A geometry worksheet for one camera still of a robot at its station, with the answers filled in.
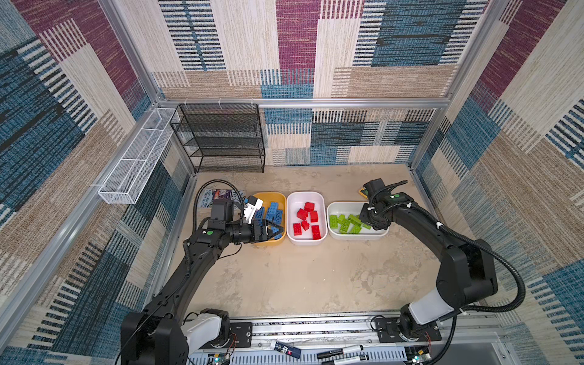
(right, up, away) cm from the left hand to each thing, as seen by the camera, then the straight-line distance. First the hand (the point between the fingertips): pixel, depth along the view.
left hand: (277, 229), depth 75 cm
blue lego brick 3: (-9, +2, +25) cm, 27 cm away
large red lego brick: (+9, +2, +27) cm, 29 cm away
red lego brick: (+7, -4, +22) cm, 24 cm away
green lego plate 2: (+26, -2, +22) cm, 34 cm away
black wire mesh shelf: (-29, +37, +34) cm, 58 cm away
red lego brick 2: (+14, -5, +21) cm, 26 cm away
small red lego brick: (+10, -2, +22) cm, 24 cm away
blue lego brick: (-4, +4, +24) cm, 25 cm away
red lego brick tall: (+12, +5, +28) cm, 32 cm away
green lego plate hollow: (+31, -4, +22) cm, 38 cm away
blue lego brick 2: (-1, +1, +25) cm, 25 cm away
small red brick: (+14, +1, +25) cm, 28 cm away
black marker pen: (+17, -37, -5) cm, 41 cm away
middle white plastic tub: (+6, +8, +28) cm, 30 cm away
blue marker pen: (+3, -35, -5) cm, 36 cm away
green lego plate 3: (+31, 0, +5) cm, 31 cm away
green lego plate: (+23, -1, +26) cm, 35 cm away
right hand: (+34, 0, +13) cm, 36 cm away
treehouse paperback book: (-35, +10, +33) cm, 49 cm away
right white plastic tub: (+29, +4, +28) cm, 41 cm away
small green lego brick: (+26, +1, +25) cm, 36 cm away
